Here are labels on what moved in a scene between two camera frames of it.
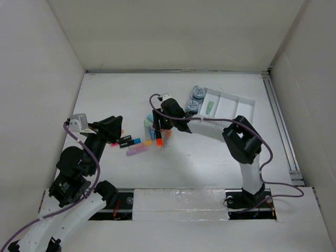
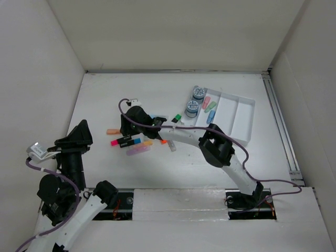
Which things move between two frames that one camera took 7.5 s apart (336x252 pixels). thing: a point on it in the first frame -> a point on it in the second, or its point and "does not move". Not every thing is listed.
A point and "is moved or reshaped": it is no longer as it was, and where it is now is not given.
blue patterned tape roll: [198, 93] does not move
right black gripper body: [166, 123] -> [129, 128]
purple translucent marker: [136, 149] does not move
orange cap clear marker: [166, 134] is moved or reshaped
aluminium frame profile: [286, 141] does not move
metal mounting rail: [121, 207] does not move
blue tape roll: [192, 106] does not move
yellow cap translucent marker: [145, 143] does not move
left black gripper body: [97, 142] -> [72, 149]
